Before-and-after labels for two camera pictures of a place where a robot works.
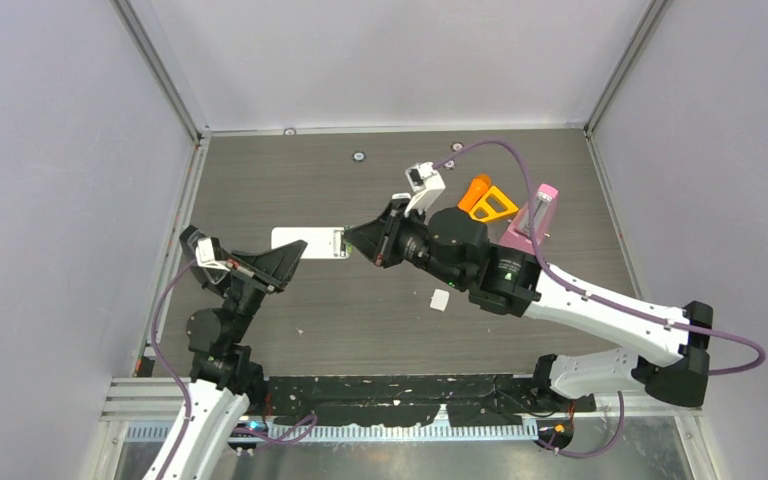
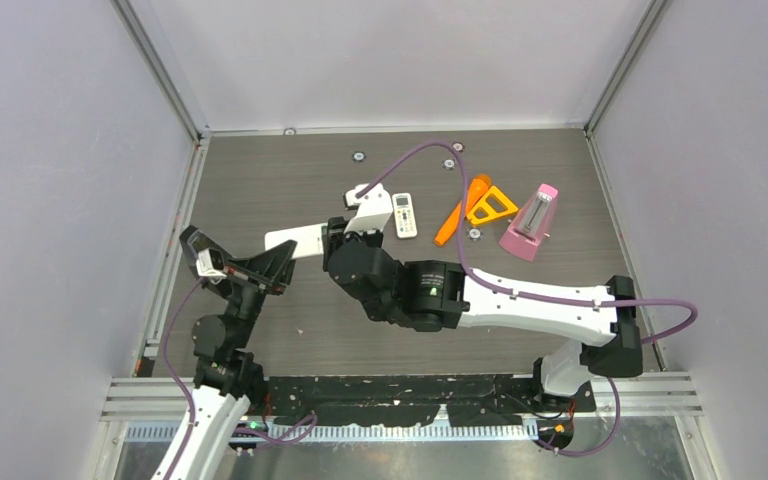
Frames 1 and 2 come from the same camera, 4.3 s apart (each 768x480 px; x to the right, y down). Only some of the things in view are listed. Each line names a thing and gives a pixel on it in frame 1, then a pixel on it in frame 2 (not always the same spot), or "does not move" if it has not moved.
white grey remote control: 323,242 does not move
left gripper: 270,269 does not move
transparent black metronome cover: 189,239 does not move
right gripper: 377,240 -> 335,234
